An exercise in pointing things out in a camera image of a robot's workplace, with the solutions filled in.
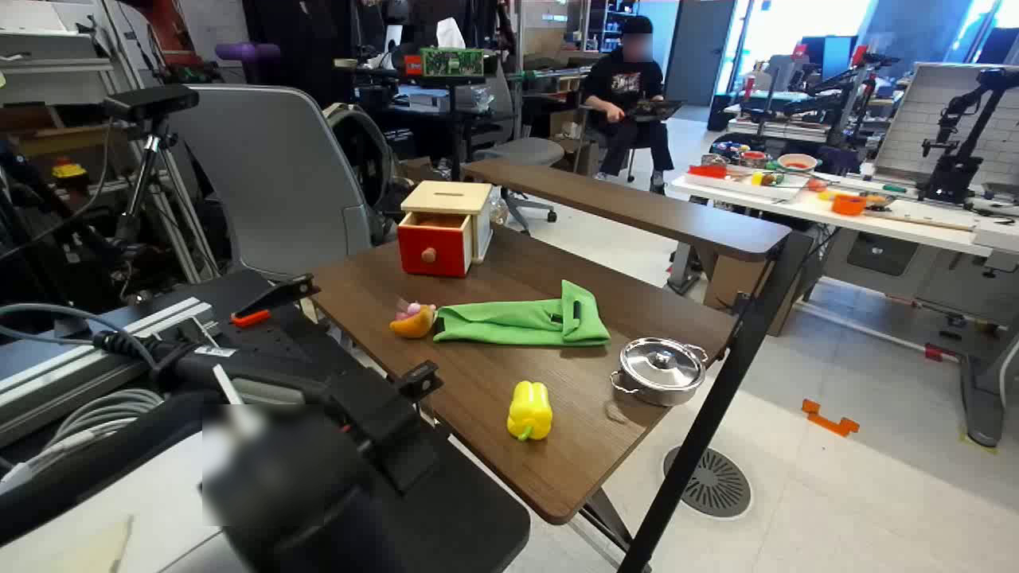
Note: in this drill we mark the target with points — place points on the silver metal bowl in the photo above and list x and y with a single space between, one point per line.
659 359

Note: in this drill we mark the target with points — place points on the aluminium rail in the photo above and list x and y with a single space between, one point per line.
66 367

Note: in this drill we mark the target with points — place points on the grey chair back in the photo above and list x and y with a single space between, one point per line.
265 180

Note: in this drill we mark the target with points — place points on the black stand on workbench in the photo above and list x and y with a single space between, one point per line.
955 160

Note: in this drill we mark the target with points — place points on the wooden box with red drawer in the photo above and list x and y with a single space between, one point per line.
434 248

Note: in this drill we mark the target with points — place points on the small orange clip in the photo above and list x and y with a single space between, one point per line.
249 316

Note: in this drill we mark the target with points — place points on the black tripod with camera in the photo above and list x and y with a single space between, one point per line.
147 160

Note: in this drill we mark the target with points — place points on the green cloth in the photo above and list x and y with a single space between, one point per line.
521 323

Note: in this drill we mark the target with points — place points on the orange and pink toy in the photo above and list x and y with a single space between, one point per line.
411 319

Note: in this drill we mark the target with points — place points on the round floor drain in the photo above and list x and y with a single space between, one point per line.
719 486

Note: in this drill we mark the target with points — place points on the seated person in black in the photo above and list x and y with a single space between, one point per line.
626 91

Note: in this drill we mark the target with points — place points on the small yellow object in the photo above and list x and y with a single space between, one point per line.
68 168

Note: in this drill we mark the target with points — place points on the white workbench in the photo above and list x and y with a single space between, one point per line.
925 227

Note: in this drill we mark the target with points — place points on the orange block on workbench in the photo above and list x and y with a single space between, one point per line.
849 204

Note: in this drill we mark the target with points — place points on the yellow bell pepper toy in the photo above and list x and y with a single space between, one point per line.
528 412

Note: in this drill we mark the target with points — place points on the cardboard box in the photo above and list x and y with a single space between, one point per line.
734 280

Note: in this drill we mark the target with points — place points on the red block on workbench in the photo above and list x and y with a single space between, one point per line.
707 168

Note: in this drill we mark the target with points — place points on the orange floor bracket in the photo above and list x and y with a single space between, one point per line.
830 420

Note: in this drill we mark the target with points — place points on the black diagonal pole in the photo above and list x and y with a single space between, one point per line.
700 446

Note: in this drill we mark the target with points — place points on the green circuit board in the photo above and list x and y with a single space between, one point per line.
452 62

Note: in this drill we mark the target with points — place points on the black foreground clamp mount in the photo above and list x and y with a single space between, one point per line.
351 497

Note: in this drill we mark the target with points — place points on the white pegboard panel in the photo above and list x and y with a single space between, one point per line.
916 123

